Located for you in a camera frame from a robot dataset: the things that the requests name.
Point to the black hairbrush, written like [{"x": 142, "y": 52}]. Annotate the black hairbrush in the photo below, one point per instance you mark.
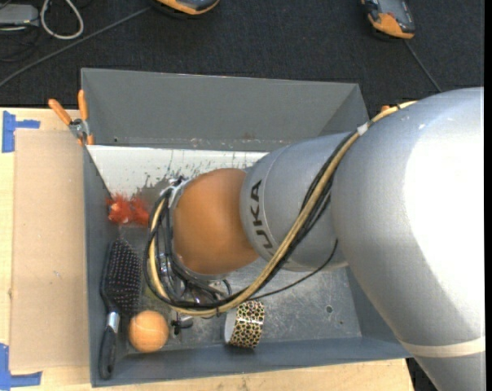
[{"x": 124, "y": 275}]

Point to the grey metal bin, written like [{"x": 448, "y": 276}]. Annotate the grey metal bin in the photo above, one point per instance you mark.
[{"x": 213, "y": 108}]

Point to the leopard print tape roll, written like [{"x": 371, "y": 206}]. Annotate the leopard print tape roll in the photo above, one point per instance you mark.
[{"x": 248, "y": 325}]

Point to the red feathery toy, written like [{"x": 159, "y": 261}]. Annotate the red feathery toy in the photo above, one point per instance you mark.
[{"x": 126, "y": 211}]

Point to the brown cardboard board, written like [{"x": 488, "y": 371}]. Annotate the brown cardboard board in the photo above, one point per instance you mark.
[{"x": 46, "y": 238}]

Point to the orange ball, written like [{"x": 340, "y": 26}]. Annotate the orange ball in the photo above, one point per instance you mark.
[{"x": 148, "y": 331}]

